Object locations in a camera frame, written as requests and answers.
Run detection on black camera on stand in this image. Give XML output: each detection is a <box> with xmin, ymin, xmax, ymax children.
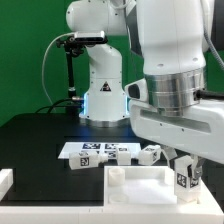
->
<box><xmin>56</xmin><ymin>31</ymin><xmax>108</xmax><ymax>48</ymax></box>

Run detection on black base cables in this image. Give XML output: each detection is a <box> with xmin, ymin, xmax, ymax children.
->
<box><xmin>34</xmin><ymin>97</ymin><xmax>84</xmax><ymax>115</ymax></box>

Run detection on white marker sheet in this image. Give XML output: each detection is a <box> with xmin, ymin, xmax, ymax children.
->
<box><xmin>58</xmin><ymin>142</ymin><xmax>141</xmax><ymax>160</ymax></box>

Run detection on black camera stand pole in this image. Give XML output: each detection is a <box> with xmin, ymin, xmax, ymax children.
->
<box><xmin>66</xmin><ymin>50</ymin><xmax>77</xmax><ymax>115</ymax></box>

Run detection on white U-shaped fence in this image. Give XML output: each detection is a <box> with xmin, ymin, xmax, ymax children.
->
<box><xmin>0</xmin><ymin>168</ymin><xmax>224</xmax><ymax>224</ymax></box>

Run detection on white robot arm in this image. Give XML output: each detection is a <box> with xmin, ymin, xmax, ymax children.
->
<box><xmin>66</xmin><ymin>0</ymin><xmax>224</xmax><ymax>179</ymax></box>

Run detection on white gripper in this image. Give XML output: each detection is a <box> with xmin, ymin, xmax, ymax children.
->
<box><xmin>129</xmin><ymin>100</ymin><xmax>224</xmax><ymax>180</ymax></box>

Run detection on white square tabletop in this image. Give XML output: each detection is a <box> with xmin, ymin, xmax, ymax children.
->
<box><xmin>104</xmin><ymin>166</ymin><xmax>223</xmax><ymax>215</ymax></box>

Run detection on grey camera cable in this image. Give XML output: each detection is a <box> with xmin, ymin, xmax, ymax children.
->
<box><xmin>41</xmin><ymin>32</ymin><xmax>76</xmax><ymax>105</ymax></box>

